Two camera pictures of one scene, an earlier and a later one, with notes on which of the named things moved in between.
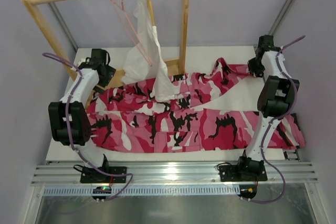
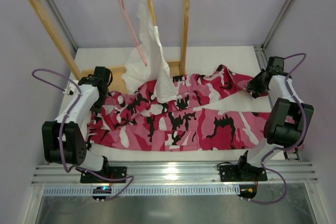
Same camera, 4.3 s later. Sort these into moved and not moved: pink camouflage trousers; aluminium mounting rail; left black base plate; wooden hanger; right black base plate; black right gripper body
Moved: black right gripper body; pink camouflage trousers
Not moved: right black base plate; wooden hanger; aluminium mounting rail; left black base plate
